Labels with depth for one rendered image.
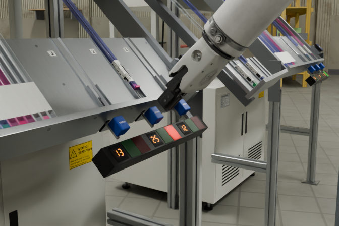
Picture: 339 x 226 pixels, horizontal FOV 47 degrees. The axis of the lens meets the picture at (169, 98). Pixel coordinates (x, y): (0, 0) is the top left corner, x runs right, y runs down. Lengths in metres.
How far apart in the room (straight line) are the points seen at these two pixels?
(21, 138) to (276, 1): 0.43
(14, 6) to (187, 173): 0.77
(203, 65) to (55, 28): 0.72
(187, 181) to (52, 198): 0.35
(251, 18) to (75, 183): 0.70
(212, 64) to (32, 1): 10.17
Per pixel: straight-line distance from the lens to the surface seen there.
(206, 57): 0.68
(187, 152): 1.03
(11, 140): 0.59
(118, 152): 0.69
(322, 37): 9.32
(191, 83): 0.70
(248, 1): 0.65
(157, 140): 0.78
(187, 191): 1.07
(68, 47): 0.82
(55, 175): 1.09
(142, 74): 0.89
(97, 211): 1.24
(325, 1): 9.36
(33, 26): 10.74
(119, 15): 1.09
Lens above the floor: 0.86
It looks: 9 degrees down
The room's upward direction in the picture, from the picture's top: straight up
